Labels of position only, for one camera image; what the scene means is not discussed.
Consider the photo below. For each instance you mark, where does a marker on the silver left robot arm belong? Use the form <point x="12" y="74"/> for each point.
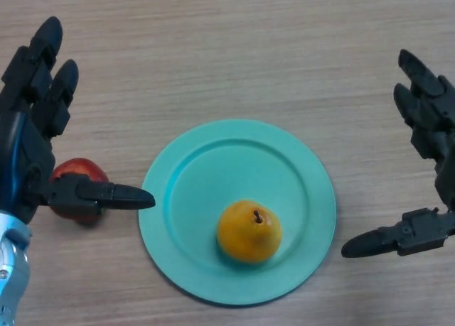
<point x="10" y="269"/>

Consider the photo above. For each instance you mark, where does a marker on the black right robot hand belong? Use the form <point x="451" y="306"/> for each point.
<point x="430" y="127"/>

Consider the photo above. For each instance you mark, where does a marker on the green round plate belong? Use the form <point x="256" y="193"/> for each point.
<point x="192" y="198"/>

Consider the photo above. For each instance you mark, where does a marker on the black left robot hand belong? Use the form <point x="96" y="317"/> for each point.
<point x="32" y="152"/>

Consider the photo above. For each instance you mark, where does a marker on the red apple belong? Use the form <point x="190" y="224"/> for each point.
<point x="80" y="168"/>

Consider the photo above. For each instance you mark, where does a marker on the yellow pear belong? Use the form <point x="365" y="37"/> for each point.
<point x="245" y="237"/>

